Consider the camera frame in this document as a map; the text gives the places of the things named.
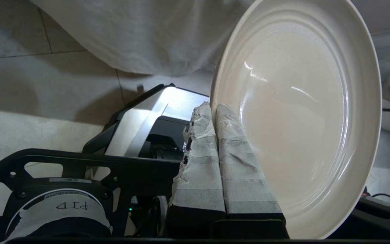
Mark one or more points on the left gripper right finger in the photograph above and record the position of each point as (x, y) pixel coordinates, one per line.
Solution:
(242, 176)

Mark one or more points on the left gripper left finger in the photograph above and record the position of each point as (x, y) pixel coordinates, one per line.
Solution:
(200, 169)

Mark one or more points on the white ceramic plate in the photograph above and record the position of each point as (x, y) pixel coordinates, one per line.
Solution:
(300, 112)

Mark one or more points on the white cloth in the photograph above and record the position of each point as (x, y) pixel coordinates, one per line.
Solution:
(215, 34)

